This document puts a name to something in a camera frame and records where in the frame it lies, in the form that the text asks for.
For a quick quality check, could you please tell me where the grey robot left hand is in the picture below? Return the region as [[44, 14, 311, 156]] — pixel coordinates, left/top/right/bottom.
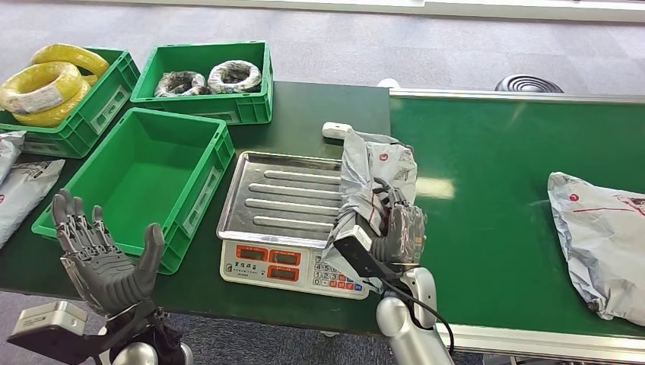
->
[[51, 189, 166, 317]]

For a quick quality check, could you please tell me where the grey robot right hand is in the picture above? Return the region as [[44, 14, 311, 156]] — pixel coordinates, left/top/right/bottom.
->
[[354, 189, 428, 268]]

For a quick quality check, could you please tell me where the green conveyor belt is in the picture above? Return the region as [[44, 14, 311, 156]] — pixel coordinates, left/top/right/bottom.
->
[[389, 89, 645, 363]]

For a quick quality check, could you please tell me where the large grey poly mailer package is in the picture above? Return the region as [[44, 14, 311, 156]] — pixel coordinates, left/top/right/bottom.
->
[[548, 171, 645, 328]]

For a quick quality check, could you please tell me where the grey mailer bag black print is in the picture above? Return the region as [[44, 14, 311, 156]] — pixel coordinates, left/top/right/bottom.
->
[[0, 159, 65, 249]]

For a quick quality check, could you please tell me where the empty green plastic crate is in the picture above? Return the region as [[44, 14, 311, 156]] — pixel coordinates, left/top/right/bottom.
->
[[30, 106, 236, 275]]

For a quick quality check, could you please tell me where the electronic scale with steel tray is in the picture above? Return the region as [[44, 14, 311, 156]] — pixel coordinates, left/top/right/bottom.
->
[[216, 151, 371, 300]]

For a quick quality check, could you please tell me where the small white plastic device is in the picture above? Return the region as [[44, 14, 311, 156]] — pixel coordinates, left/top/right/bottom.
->
[[321, 122, 351, 141]]

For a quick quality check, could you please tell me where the small grey mailer bag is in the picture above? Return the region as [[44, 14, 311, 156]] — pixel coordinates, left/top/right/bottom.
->
[[0, 131, 26, 183]]

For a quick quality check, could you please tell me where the green crate with yellow coils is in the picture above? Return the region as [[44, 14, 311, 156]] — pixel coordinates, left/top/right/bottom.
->
[[0, 47, 141, 160]]

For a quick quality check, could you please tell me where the black ribbed round object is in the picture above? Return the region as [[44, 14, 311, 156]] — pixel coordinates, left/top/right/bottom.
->
[[494, 75, 564, 94]]

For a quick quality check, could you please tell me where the green crate with black coils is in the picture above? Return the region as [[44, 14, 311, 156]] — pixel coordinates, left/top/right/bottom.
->
[[129, 40, 274, 126]]

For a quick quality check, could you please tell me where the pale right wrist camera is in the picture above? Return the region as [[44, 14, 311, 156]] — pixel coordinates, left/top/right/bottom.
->
[[332, 225, 404, 283]]

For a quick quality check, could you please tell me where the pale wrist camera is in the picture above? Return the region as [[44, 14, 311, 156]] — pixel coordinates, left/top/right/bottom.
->
[[332, 225, 404, 283], [7, 301, 110, 365]]

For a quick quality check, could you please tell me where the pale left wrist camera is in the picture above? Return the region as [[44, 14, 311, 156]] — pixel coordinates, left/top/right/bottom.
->
[[7, 301, 110, 365]]

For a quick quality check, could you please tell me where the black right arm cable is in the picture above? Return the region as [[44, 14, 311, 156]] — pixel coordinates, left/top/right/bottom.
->
[[380, 279, 456, 356]]

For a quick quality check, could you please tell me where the yellow wire coil with label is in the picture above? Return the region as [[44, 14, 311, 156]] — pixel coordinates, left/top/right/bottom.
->
[[0, 61, 83, 115]]

